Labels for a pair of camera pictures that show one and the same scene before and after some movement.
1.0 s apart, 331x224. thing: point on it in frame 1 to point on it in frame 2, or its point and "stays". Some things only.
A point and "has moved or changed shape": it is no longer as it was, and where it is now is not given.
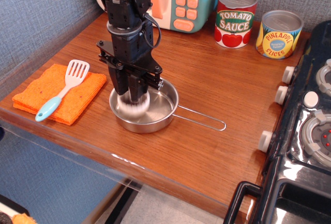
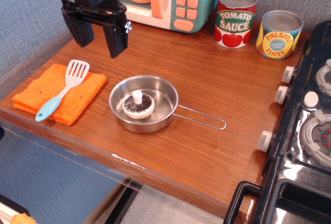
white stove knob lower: [264, 140] stays
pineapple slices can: [279, 34] stays
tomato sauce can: [235, 17] stays
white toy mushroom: [131, 108] has moved or changed shape
